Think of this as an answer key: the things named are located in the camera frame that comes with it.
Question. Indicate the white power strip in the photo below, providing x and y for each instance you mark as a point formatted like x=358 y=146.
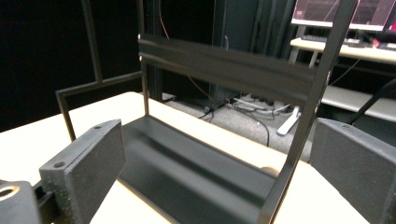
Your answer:
x=289 y=123

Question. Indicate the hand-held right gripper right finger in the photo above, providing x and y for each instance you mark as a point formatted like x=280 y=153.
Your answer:
x=355 y=165

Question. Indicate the computer monitor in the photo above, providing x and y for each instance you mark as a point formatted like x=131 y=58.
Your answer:
x=314 y=11

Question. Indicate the black metal rack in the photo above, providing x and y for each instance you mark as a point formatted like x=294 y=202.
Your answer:
x=218 y=62

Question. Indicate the grey low bench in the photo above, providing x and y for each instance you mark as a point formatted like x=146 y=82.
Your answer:
x=348 y=99

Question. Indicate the dark keyboard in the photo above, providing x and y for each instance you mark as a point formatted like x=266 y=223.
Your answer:
x=314 y=38

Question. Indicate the white desk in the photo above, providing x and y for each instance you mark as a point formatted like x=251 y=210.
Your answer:
x=367 y=53

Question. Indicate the black tube frame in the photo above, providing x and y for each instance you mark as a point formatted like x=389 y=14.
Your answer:
x=93 y=46

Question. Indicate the black slanted stand leg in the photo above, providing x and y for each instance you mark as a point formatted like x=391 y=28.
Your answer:
x=370 y=101

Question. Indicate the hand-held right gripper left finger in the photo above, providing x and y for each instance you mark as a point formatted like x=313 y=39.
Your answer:
x=84 y=168

